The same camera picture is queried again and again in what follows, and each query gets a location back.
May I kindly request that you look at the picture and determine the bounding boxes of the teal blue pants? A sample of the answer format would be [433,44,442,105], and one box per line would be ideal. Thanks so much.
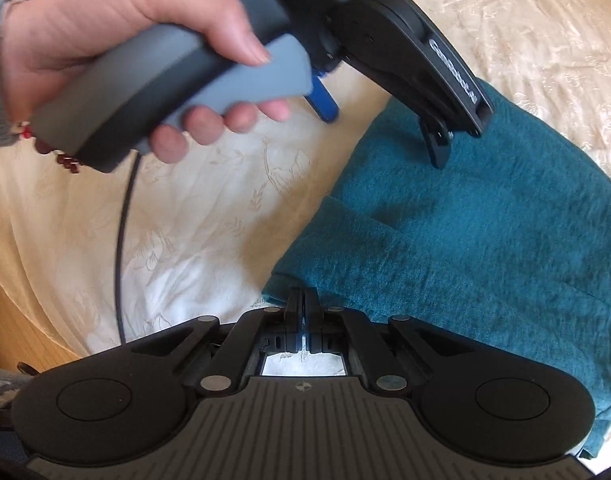
[262,89,611,454]

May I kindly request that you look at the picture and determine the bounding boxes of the person left hand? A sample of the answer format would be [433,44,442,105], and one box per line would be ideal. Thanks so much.
[0,0,293,165]

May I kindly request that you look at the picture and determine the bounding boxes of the cream embroidered bedspread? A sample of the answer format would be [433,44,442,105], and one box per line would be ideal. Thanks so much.
[0,0,611,470]

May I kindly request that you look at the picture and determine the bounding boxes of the red bead bracelet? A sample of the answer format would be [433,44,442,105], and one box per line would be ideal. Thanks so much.
[9,120,86,176]

